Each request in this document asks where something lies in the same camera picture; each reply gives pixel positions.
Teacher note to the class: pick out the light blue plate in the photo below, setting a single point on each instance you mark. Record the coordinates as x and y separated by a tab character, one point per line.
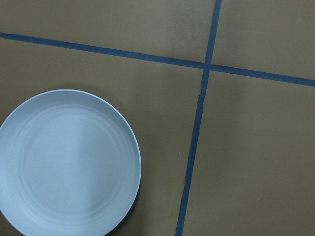
70	165

